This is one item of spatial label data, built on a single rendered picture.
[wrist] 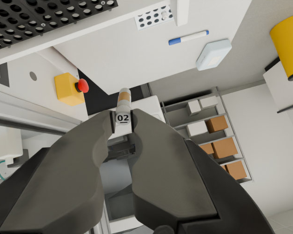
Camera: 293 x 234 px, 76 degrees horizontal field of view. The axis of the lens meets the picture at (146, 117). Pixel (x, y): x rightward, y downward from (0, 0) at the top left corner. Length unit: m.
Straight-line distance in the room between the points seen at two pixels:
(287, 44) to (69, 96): 2.55
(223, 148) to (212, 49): 3.42
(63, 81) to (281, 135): 4.90
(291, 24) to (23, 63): 2.70
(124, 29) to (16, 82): 0.31
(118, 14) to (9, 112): 0.25
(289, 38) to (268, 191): 3.20
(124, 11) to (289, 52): 2.51
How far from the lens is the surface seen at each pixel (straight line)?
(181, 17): 0.33
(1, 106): 0.40
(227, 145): 4.13
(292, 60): 2.73
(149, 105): 0.98
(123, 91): 0.16
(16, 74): 0.46
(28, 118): 0.43
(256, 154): 4.83
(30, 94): 0.47
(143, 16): 0.51
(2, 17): 0.33
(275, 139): 5.07
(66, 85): 0.55
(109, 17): 0.35
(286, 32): 2.82
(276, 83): 4.18
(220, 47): 0.80
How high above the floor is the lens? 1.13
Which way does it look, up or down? 13 degrees down
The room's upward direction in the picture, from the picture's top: 164 degrees clockwise
